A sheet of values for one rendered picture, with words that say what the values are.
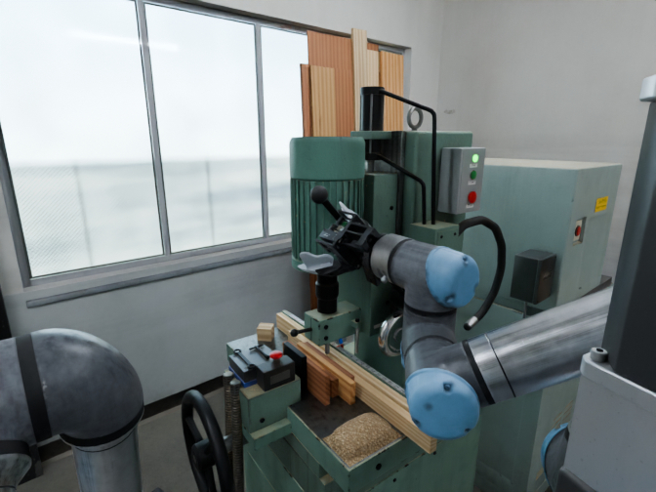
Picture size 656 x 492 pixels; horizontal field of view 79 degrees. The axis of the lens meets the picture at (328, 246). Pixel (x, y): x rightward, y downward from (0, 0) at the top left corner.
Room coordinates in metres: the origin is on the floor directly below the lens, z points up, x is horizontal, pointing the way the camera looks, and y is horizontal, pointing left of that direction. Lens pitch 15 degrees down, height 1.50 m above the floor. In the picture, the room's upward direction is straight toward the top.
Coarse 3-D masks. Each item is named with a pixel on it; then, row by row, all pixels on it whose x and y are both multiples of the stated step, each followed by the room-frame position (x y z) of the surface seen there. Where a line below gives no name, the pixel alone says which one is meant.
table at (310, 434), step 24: (288, 408) 0.79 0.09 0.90; (312, 408) 0.79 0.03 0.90; (336, 408) 0.79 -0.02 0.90; (360, 408) 0.79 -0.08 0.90; (264, 432) 0.74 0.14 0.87; (288, 432) 0.77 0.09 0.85; (312, 432) 0.71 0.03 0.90; (336, 456) 0.64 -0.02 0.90; (384, 456) 0.66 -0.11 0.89; (408, 456) 0.70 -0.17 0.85; (336, 480) 0.64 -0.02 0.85; (360, 480) 0.62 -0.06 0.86
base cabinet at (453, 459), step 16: (480, 416) 1.00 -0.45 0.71; (448, 448) 0.92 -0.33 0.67; (464, 448) 0.96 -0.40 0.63; (256, 464) 0.95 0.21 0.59; (272, 464) 0.86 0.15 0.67; (416, 464) 0.84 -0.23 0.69; (432, 464) 0.88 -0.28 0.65; (448, 464) 0.92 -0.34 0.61; (464, 464) 0.97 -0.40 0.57; (256, 480) 0.95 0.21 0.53; (272, 480) 0.87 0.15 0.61; (288, 480) 0.80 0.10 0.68; (384, 480) 0.77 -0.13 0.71; (400, 480) 0.81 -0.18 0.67; (416, 480) 0.84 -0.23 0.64; (432, 480) 0.88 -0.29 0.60; (448, 480) 0.93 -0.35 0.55; (464, 480) 0.97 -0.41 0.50
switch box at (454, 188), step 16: (448, 160) 1.00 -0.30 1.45; (464, 160) 0.97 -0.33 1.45; (480, 160) 1.01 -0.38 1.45; (448, 176) 0.99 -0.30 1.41; (464, 176) 0.98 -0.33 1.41; (480, 176) 1.02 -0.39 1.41; (448, 192) 0.99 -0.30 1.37; (464, 192) 0.98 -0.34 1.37; (480, 192) 1.02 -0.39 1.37; (448, 208) 0.99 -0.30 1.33; (464, 208) 0.98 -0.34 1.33
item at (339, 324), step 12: (312, 312) 0.94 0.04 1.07; (336, 312) 0.94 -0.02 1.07; (348, 312) 0.94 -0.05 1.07; (360, 312) 0.97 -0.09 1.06; (312, 324) 0.91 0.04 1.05; (324, 324) 0.90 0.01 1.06; (336, 324) 0.92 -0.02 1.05; (348, 324) 0.94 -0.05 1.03; (312, 336) 0.91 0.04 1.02; (324, 336) 0.90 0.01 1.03; (336, 336) 0.92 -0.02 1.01
